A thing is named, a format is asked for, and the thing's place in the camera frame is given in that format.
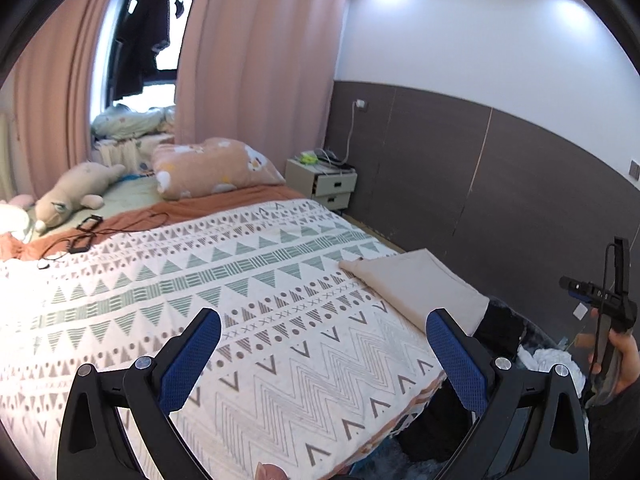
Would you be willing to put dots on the person's right hand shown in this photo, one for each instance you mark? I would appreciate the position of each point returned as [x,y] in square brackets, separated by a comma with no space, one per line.
[630,360]

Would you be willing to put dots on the light printed quilt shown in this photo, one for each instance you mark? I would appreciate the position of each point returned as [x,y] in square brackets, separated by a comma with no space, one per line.
[130,120]

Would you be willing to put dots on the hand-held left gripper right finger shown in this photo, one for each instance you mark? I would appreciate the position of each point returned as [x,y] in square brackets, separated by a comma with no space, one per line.
[457,360]

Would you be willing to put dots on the peach printed pillow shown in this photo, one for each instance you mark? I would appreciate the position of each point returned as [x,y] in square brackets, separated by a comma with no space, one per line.
[210,170]

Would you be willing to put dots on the cream ruffled cushion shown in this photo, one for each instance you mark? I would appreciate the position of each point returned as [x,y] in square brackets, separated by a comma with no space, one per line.
[120,152]

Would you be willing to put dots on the patterned bed blanket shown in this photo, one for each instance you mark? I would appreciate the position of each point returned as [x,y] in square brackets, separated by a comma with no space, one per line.
[200,270]

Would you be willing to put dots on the wall switch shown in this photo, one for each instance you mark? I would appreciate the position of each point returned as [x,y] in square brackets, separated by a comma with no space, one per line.
[634,168]

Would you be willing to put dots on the green small item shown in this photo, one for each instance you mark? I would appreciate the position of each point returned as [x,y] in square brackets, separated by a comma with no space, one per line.
[309,158]

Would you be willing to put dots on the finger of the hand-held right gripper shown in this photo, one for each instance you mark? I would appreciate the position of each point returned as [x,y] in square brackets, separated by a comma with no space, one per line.
[580,289]

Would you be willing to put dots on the pink curtain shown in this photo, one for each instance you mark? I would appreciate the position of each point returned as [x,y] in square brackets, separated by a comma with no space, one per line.
[55,85]
[260,60]

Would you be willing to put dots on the window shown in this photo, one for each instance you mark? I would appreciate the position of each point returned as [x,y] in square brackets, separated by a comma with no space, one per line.
[160,92]

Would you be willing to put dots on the white crumpled cloth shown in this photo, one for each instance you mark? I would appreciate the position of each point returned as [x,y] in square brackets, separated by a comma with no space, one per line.
[550,365]

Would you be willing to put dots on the blue shaggy rug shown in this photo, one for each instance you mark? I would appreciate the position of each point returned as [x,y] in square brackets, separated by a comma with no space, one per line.
[385,462]

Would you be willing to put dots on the white wall outlet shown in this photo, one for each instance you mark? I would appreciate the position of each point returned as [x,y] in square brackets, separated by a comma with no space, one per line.
[362,104]

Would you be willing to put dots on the beige trousers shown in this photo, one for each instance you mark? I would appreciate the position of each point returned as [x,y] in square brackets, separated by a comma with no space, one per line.
[415,285]

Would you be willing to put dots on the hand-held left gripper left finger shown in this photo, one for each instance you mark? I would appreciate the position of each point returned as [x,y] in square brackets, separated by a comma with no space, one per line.
[192,355]

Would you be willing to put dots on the black bag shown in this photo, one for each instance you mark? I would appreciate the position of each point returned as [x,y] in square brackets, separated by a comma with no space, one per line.
[500,330]

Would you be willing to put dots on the dark hanging clothes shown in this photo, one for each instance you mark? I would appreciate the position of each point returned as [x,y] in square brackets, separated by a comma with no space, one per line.
[145,35]

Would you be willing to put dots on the white nightstand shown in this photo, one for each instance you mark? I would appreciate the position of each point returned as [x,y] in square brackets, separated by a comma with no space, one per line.
[325,185]

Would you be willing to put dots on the beige plush toy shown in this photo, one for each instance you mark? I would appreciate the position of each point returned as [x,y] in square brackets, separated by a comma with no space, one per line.
[75,190]

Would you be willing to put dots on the white pillow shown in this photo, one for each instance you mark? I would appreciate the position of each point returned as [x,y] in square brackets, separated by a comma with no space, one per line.
[12,217]

